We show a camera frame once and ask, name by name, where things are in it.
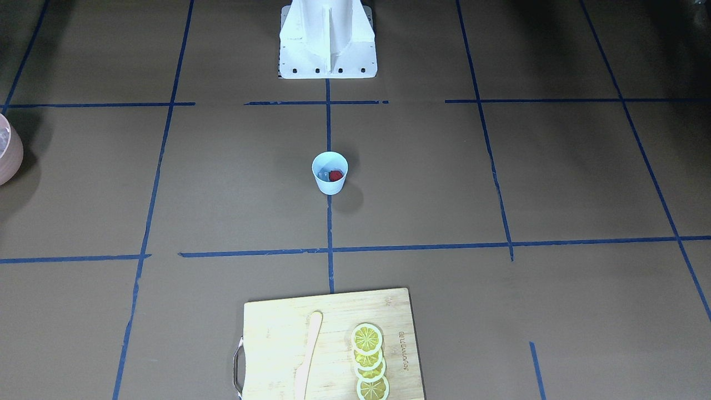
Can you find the pink bowl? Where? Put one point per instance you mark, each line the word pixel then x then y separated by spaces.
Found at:
pixel 13 157

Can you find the clear ice cubes pile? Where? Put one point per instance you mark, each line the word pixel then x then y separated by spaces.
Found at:
pixel 5 138

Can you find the wooden cutting board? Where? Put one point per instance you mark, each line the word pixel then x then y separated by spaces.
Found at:
pixel 274 340

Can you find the ice cube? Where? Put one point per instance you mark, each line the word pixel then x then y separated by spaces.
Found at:
pixel 324 175

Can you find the light blue plastic cup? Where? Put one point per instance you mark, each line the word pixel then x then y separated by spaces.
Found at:
pixel 330 160

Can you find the red strawberry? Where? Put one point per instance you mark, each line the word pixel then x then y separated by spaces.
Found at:
pixel 335 175

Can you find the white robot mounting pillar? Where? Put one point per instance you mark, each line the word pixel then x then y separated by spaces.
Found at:
pixel 327 40

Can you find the lemon slices row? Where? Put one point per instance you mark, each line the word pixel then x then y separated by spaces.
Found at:
pixel 367 342

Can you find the yellow plastic knife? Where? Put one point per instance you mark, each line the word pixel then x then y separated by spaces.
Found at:
pixel 301 377

